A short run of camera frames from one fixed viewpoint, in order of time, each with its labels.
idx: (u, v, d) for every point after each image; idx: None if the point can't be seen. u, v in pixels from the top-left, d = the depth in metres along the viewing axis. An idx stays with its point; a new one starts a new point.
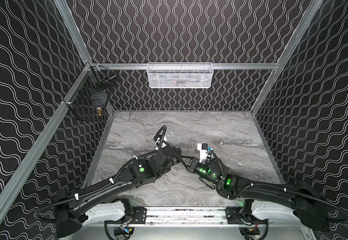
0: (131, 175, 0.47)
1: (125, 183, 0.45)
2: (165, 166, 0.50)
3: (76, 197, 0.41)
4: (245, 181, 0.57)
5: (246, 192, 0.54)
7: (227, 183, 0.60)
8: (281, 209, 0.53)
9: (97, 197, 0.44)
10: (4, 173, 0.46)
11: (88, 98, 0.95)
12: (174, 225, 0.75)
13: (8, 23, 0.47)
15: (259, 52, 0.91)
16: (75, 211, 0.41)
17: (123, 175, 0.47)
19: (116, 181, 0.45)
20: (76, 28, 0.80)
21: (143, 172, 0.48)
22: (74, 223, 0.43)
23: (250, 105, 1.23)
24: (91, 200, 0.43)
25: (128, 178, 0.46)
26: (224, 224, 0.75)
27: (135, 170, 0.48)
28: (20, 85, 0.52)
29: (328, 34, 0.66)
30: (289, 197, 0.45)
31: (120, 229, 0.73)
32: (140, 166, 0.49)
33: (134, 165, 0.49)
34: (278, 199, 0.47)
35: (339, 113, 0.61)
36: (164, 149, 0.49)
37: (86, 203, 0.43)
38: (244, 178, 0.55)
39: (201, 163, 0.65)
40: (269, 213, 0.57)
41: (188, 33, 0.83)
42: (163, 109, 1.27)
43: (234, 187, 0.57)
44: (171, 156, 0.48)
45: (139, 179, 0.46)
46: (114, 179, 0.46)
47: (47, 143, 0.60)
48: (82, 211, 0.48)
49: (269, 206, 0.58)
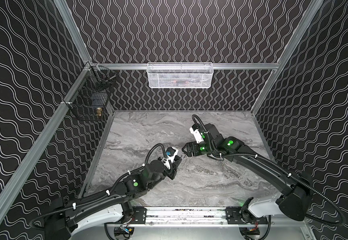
0: (125, 188, 0.52)
1: (120, 195, 0.50)
2: (154, 179, 0.53)
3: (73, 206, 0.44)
4: (246, 149, 0.52)
5: (241, 157, 0.50)
7: (229, 144, 0.54)
8: (269, 200, 0.55)
9: (94, 207, 0.47)
10: (4, 173, 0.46)
11: (88, 98, 0.95)
12: (174, 225, 0.75)
13: (8, 23, 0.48)
15: (259, 52, 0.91)
16: (70, 220, 0.44)
17: (118, 188, 0.51)
19: (112, 193, 0.50)
20: (76, 28, 0.80)
21: (137, 186, 0.53)
22: (67, 234, 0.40)
23: (250, 105, 1.23)
24: (87, 209, 0.46)
25: (123, 190, 0.51)
26: (224, 224, 0.75)
27: (129, 184, 0.53)
28: (20, 85, 0.52)
29: (328, 33, 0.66)
30: (289, 183, 0.42)
31: (120, 229, 0.73)
32: (134, 180, 0.55)
33: (129, 179, 0.55)
34: (274, 180, 0.44)
35: (339, 113, 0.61)
36: (150, 164, 0.53)
37: (83, 213, 0.46)
38: (249, 147, 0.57)
39: (199, 144, 0.66)
40: (260, 207, 0.58)
41: (188, 33, 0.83)
42: (163, 109, 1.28)
43: (234, 149, 0.52)
44: (156, 171, 0.51)
45: (133, 193, 0.51)
46: (110, 190, 0.50)
47: (47, 143, 0.60)
48: (77, 221, 0.49)
49: (259, 200, 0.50)
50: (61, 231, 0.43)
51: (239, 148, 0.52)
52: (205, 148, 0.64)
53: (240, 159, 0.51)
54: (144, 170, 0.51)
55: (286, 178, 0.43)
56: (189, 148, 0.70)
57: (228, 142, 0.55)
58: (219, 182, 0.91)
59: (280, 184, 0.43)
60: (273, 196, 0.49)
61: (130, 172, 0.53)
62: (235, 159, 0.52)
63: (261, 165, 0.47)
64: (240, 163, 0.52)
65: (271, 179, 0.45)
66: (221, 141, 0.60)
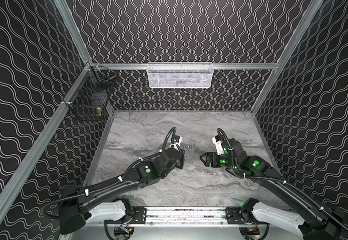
0: (138, 175, 0.49)
1: (132, 181, 0.47)
2: (169, 167, 0.52)
3: (86, 193, 0.43)
4: (272, 173, 0.49)
5: (268, 181, 0.48)
7: (254, 165, 0.52)
8: (286, 218, 0.52)
9: (106, 194, 0.45)
10: (4, 173, 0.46)
11: (88, 97, 0.95)
12: (174, 225, 0.75)
13: (8, 23, 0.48)
15: (259, 52, 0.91)
16: (84, 206, 0.42)
17: (130, 174, 0.49)
19: (124, 180, 0.47)
20: (76, 28, 0.80)
21: (149, 173, 0.51)
22: (82, 220, 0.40)
23: (250, 105, 1.23)
24: (99, 196, 0.44)
25: (135, 177, 0.49)
26: (224, 224, 0.75)
27: (142, 171, 0.51)
28: (20, 85, 0.52)
29: (328, 34, 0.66)
30: (320, 217, 0.40)
31: (120, 229, 0.73)
32: (146, 166, 0.52)
33: (141, 165, 0.52)
34: (302, 210, 0.42)
35: (339, 113, 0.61)
36: (167, 151, 0.51)
37: (95, 199, 0.44)
38: (277, 172, 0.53)
39: (219, 155, 0.65)
40: (267, 215, 0.58)
41: (188, 33, 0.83)
42: (163, 109, 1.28)
43: (259, 171, 0.50)
44: (174, 157, 0.50)
45: (145, 180, 0.49)
46: (122, 177, 0.48)
47: (47, 143, 0.60)
48: (90, 207, 0.50)
49: (273, 210, 0.58)
50: (75, 218, 0.42)
51: (265, 170, 0.50)
52: (225, 162, 0.63)
53: (265, 182, 0.49)
54: (160, 156, 0.51)
55: (317, 212, 0.40)
56: (207, 158, 0.67)
57: (254, 162, 0.52)
58: (219, 182, 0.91)
59: (308, 216, 0.41)
60: (291, 214, 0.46)
61: (142, 159, 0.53)
62: (260, 181, 0.50)
63: (289, 192, 0.45)
64: (264, 185, 0.50)
65: (299, 208, 0.43)
66: (246, 159, 0.57)
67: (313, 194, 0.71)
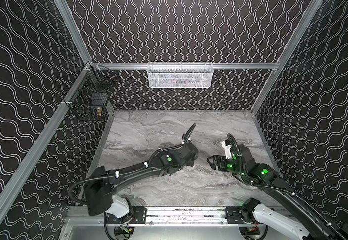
0: (160, 163, 0.51)
1: (157, 168, 0.49)
2: (188, 159, 0.56)
3: (116, 175, 0.44)
4: (280, 183, 0.49)
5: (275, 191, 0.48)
7: (263, 173, 0.51)
8: (289, 227, 0.52)
9: (134, 177, 0.46)
10: (4, 173, 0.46)
11: (88, 98, 0.95)
12: (174, 225, 0.75)
13: (8, 23, 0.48)
15: (259, 52, 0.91)
16: (115, 188, 0.44)
17: (154, 162, 0.51)
19: (149, 166, 0.49)
20: (76, 28, 0.80)
21: (170, 162, 0.53)
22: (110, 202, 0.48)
23: (250, 105, 1.23)
24: (129, 179, 0.45)
25: (158, 164, 0.51)
26: (224, 224, 0.75)
27: (163, 159, 0.53)
28: (20, 85, 0.52)
29: (328, 34, 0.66)
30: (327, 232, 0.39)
31: (120, 229, 0.73)
32: (167, 155, 0.55)
33: (162, 154, 0.54)
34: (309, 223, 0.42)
35: (339, 113, 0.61)
36: (190, 144, 0.55)
37: (125, 182, 0.45)
38: (285, 182, 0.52)
39: (227, 160, 0.65)
40: (269, 219, 0.58)
41: (188, 33, 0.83)
42: (163, 109, 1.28)
43: (267, 180, 0.50)
44: (195, 149, 0.54)
45: (167, 168, 0.50)
46: (148, 164, 0.50)
47: (47, 143, 0.60)
48: (120, 188, 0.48)
49: (277, 216, 0.57)
50: (104, 199, 0.42)
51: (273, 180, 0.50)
52: (232, 167, 0.62)
53: (273, 192, 0.48)
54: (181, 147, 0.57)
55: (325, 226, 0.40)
56: (215, 161, 0.67)
57: (262, 171, 0.52)
58: (219, 182, 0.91)
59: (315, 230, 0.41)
60: (296, 224, 0.52)
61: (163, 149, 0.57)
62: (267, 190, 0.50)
63: (299, 206, 0.44)
64: (272, 194, 0.49)
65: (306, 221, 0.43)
66: (254, 167, 0.57)
67: (313, 194, 0.71)
